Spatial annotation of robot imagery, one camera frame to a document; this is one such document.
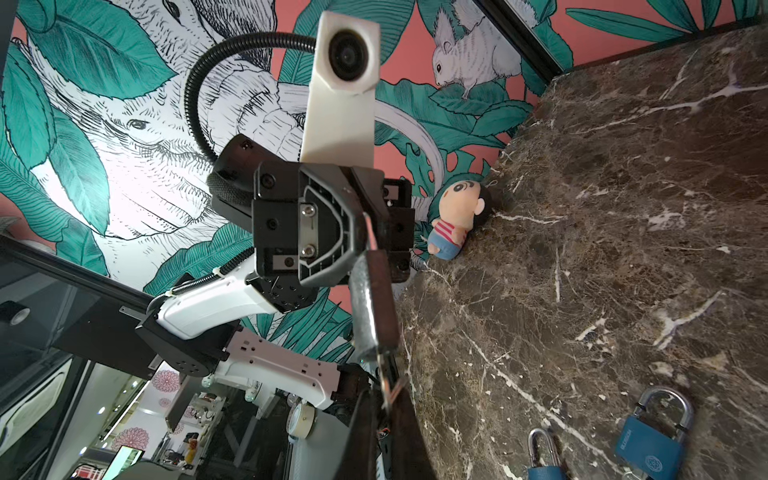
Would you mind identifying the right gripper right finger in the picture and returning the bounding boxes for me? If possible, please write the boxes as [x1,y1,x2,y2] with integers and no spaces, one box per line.
[386,383,436,480]

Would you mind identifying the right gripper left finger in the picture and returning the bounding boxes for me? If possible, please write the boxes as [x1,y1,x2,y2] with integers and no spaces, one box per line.
[333,390,381,480]

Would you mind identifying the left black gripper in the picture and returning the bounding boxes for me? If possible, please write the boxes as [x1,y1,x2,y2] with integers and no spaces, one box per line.
[207,134,415,312]

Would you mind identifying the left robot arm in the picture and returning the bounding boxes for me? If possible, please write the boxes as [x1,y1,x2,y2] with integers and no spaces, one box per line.
[138,135,414,410]

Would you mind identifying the masking tape roll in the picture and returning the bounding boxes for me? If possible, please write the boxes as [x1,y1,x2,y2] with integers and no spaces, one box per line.
[286,402,316,440]

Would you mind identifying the plush doll striped shirt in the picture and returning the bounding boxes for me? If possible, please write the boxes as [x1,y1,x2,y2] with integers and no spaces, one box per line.
[427,180,492,261]

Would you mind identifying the blue padlock near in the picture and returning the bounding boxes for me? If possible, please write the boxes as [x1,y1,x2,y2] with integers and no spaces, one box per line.
[527,428,567,480]

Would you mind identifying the blue padlock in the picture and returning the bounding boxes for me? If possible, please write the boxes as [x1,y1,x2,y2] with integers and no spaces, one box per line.
[527,428,567,480]
[614,386,695,480]

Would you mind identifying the blue padlock middle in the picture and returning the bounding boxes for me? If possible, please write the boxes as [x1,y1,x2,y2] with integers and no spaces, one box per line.
[614,386,695,480]

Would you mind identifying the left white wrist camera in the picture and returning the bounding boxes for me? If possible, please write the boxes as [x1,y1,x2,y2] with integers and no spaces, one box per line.
[299,11,380,168]

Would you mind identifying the black corrugated cable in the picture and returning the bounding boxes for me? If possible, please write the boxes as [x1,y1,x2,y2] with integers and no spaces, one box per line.
[183,31,318,163]

